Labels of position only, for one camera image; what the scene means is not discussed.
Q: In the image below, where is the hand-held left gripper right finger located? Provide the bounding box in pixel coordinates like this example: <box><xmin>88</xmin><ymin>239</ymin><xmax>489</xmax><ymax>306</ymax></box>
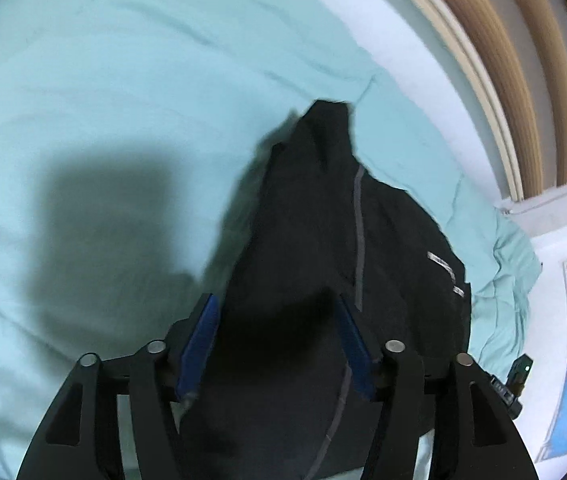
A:
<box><xmin>336</xmin><ymin>294</ymin><xmax>539</xmax><ymax>480</ymax></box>

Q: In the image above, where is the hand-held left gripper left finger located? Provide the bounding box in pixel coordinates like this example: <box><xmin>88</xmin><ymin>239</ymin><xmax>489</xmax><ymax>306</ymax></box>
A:
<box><xmin>16</xmin><ymin>292</ymin><xmax>221</xmax><ymax>480</ymax></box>

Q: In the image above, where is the black jacket with grey stripes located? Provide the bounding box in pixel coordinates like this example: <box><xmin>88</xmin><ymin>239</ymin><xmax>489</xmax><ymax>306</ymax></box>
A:
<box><xmin>176</xmin><ymin>100</ymin><xmax>473</xmax><ymax>480</ymax></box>

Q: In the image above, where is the light teal duvet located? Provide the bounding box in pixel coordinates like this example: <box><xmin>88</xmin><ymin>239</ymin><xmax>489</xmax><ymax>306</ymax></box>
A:
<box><xmin>0</xmin><ymin>0</ymin><xmax>544</xmax><ymax>480</ymax></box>

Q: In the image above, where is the white mattress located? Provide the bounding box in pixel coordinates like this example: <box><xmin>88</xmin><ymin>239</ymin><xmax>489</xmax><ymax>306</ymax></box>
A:
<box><xmin>263</xmin><ymin>0</ymin><xmax>514</xmax><ymax>211</ymax></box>

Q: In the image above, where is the wooden slatted headboard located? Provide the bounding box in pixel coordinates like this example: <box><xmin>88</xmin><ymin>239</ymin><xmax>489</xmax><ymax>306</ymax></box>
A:
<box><xmin>408</xmin><ymin>0</ymin><xmax>567</xmax><ymax>196</ymax></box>

